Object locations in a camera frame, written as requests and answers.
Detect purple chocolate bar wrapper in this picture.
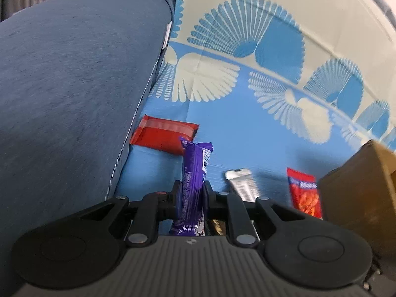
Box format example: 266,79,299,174
169,137,213,236

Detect red peanut snack packet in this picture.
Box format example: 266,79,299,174
287,168,322,219

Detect dark brown chocolate bar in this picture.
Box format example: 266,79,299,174
209,219,226,236

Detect silver snack bar wrapper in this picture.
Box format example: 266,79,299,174
225,168,259,224

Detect red snack bar wrapper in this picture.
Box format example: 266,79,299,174
129,115,199,156

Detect cardboard box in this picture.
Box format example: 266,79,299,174
319,140,395,258

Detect blue fan-pattern sofa cover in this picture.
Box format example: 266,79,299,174
114,0,396,223

